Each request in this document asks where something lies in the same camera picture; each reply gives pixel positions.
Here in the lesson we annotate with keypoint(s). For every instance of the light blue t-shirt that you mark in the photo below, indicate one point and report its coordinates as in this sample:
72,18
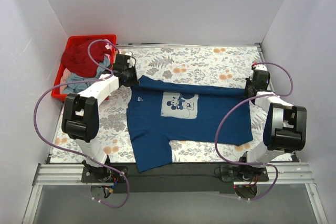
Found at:
68,77

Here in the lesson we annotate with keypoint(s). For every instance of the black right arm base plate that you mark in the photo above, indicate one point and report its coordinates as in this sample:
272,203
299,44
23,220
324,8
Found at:
236,174

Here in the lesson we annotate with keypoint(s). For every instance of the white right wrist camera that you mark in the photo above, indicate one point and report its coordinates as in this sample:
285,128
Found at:
258,66

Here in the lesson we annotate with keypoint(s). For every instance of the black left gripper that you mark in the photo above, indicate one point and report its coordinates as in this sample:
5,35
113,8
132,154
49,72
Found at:
130,78

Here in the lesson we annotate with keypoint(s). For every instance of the blue Mickey Mouse t-shirt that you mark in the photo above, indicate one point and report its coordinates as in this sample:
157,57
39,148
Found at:
159,112

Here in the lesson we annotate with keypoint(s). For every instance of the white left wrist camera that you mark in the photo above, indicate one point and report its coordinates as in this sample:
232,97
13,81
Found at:
130,59

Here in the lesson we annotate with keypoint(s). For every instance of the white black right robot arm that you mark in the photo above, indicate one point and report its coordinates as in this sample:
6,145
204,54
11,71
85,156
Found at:
286,124

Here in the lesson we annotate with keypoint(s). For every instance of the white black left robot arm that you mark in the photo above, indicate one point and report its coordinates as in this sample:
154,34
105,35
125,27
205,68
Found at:
80,119

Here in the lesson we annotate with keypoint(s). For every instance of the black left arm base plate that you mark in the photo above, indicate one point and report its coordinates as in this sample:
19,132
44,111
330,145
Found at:
92,174

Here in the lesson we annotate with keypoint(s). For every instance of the aluminium frame rail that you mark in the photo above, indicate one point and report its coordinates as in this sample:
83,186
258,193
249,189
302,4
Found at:
176,193

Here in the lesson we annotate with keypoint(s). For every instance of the dark red t-shirt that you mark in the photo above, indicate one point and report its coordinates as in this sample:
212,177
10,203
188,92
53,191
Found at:
75,57

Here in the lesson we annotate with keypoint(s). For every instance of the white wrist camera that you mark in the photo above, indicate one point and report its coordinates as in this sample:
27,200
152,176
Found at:
130,59
258,66

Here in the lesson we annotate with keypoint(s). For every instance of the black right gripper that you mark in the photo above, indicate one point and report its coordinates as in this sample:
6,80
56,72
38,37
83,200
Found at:
250,89

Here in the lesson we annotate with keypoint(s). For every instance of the floral patterned table mat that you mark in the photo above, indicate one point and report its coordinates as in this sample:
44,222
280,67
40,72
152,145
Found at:
205,66

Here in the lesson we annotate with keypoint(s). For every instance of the red plastic bin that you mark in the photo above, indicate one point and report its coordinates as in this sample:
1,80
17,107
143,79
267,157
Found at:
110,37

